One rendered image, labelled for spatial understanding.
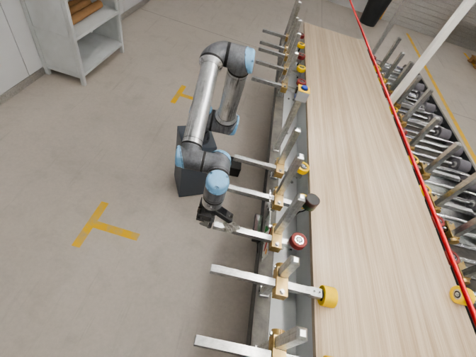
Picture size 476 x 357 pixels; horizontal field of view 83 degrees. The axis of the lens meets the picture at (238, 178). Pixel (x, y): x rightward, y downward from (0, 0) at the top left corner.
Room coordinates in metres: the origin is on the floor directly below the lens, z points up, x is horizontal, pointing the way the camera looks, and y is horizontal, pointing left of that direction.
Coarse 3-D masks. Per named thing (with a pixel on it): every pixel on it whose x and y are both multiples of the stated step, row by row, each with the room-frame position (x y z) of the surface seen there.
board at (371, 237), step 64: (320, 64) 2.64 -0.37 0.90; (320, 128) 1.65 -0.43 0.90; (384, 128) 1.94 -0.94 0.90; (320, 192) 1.06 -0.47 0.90; (384, 192) 1.24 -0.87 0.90; (320, 256) 0.66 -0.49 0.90; (384, 256) 0.78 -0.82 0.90; (320, 320) 0.38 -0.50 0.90; (384, 320) 0.47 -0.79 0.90; (448, 320) 0.57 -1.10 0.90
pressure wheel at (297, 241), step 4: (296, 232) 0.74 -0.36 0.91; (292, 236) 0.71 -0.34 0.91; (296, 236) 0.72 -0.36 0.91; (300, 236) 0.73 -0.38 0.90; (304, 236) 0.73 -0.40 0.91; (292, 240) 0.69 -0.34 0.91; (296, 240) 0.70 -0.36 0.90; (300, 240) 0.70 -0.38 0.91; (304, 240) 0.71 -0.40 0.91; (292, 244) 0.68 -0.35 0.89; (296, 244) 0.67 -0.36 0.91; (300, 244) 0.68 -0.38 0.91; (304, 244) 0.69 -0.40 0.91; (296, 248) 0.67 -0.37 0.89; (300, 248) 0.67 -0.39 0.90
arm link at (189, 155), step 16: (208, 48) 1.21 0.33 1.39; (224, 48) 1.24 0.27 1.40; (208, 64) 1.14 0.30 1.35; (208, 80) 1.07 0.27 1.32; (208, 96) 1.01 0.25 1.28; (192, 112) 0.92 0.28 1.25; (208, 112) 0.96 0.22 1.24; (192, 128) 0.84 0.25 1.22; (192, 144) 0.78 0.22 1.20; (176, 160) 0.70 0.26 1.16; (192, 160) 0.72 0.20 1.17
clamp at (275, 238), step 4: (276, 224) 0.77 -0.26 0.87; (272, 228) 0.75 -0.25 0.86; (272, 232) 0.72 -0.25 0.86; (272, 236) 0.70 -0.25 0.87; (276, 236) 0.70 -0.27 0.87; (280, 236) 0.71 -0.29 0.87; (272, 240) 0.67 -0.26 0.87; (276, 240) 0.68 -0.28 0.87; (280, 240) 0.69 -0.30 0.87; (272, 244) 0.65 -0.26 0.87; (280, 244) 0.67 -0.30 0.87; (272, 248) 0.64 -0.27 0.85; (276, 248) 0.65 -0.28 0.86; (280, 248) 0.65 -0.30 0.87
